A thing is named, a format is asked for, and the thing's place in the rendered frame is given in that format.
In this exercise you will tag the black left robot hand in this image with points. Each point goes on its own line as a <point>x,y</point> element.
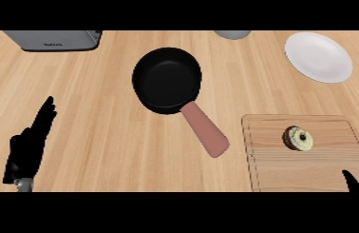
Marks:
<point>29,145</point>

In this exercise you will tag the cream-frosted brown cupcake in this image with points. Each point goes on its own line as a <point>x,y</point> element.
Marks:
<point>299,138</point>

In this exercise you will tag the grey rounded object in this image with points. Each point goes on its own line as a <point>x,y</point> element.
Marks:
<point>233,34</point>

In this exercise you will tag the white round plate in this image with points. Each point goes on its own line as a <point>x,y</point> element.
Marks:
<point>318,57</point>

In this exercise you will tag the wooden cutting board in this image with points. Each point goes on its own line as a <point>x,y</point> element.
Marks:
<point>299,160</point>

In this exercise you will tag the grey boxy appliance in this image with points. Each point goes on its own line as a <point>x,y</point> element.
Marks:
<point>57,40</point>

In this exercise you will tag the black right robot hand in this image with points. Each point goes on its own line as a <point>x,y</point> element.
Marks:
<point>352,182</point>

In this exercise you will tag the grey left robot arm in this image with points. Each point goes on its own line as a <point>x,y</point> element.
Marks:
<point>23,184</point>

